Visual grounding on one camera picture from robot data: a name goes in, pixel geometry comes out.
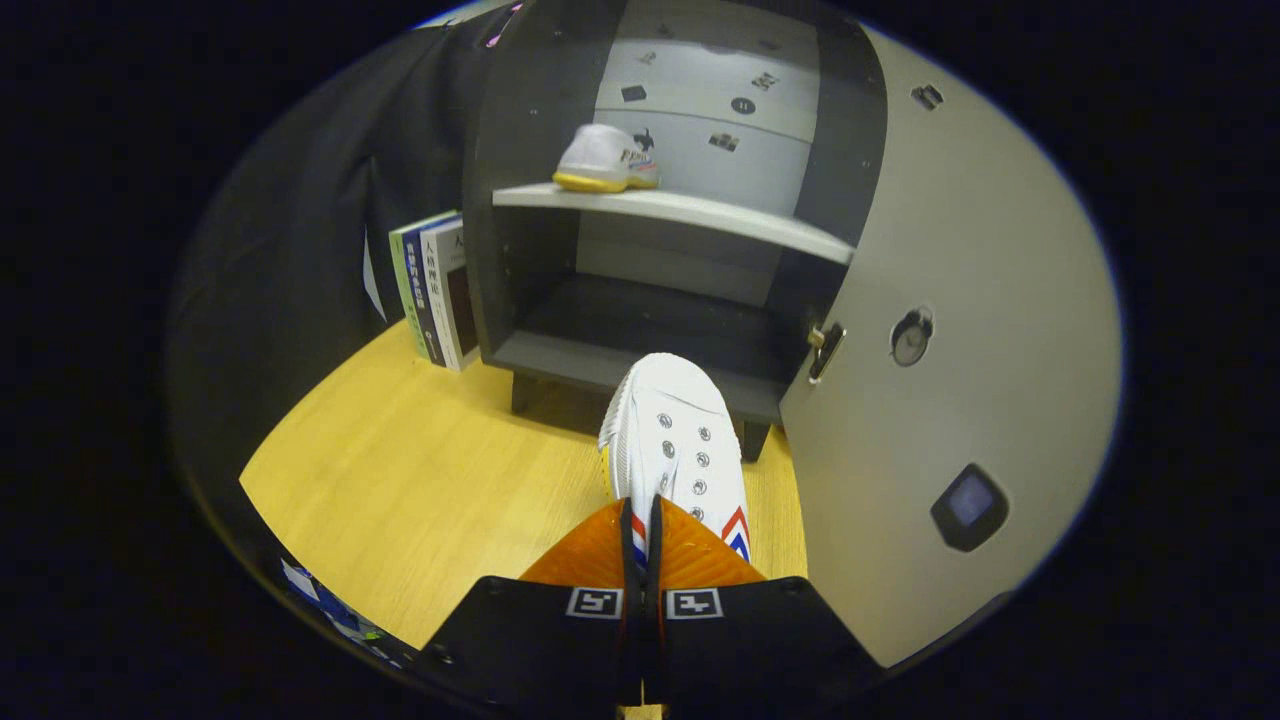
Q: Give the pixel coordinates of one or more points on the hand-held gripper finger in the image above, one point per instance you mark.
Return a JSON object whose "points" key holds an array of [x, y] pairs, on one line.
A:
{"points": [[630, 570], [653, 570]]}

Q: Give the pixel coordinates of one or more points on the white canvas shoe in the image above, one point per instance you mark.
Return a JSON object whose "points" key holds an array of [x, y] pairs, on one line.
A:
{"points": [[600, 155], [680, 430]]}

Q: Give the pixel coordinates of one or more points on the dark grey shoe cabinet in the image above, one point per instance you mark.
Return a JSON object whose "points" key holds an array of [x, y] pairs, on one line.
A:
{"points": [[650, 320]]}

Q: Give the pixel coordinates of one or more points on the beige shoe cabinet door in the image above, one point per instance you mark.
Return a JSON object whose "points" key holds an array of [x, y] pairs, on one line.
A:
{"points": [[980, 250]]}

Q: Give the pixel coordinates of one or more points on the white spine book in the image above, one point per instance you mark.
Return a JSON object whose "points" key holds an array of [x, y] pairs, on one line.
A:
{"points": [[445, 310]]}

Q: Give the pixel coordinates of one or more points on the dark blue spine book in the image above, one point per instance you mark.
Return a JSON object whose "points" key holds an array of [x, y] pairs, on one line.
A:
{"points": [[422, 300]]}

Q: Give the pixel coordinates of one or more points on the black backdrop cloth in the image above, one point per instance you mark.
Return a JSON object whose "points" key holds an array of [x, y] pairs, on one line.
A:
{"points": [[280, 250]]}

